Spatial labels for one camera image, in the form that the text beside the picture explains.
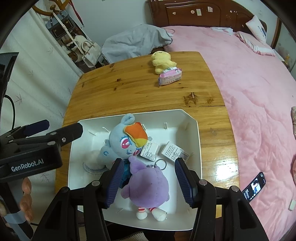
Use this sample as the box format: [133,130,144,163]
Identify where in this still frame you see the blue drawstring pouch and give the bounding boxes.
[119,159,132,188]

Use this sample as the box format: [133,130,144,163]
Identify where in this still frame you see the purple doll plush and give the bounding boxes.
[121,156,170,221]

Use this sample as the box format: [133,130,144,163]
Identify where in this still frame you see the blue pony plush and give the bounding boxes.
[98,113,148,169]

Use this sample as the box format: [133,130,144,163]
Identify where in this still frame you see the pink tissue pack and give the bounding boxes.
[158,67,182,86]

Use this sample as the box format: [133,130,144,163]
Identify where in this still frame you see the yellow chick plush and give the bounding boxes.
[151,51,177,75]

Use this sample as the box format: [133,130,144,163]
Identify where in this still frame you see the small white printed box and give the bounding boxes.
[161,141,190,162]

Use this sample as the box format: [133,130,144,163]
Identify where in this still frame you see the left hand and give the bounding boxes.
[1,177,34,223]

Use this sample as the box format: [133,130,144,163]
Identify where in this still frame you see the white curtain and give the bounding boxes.
[0,9,84,232]

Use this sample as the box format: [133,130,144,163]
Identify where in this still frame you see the black smartphone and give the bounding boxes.
[242,172,266,202]

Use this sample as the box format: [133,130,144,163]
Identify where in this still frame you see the white plastic tray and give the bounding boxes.
[68,109,203,232]

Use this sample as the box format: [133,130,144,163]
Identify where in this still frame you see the white paper tag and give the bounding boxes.
[140,141,159,161]

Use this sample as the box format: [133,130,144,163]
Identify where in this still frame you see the white handbag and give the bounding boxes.
[53,12,101,68]

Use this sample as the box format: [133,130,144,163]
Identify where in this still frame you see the pink bed quilt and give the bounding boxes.
[165,26,295,240]

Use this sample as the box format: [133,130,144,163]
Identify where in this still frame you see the grey cloth on nightstand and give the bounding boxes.
[102,24,173,64]

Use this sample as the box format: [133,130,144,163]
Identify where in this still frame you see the wooden coat rack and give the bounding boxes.
[32,0,70,16]

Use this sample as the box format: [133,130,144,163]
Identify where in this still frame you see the white pink pillow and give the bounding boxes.
[246,15,267,43]

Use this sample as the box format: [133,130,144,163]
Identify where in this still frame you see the brown wooden headboard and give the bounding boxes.
[147,0,254,33]

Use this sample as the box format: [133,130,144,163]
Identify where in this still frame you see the black cable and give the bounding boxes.
[3,94,16,130]

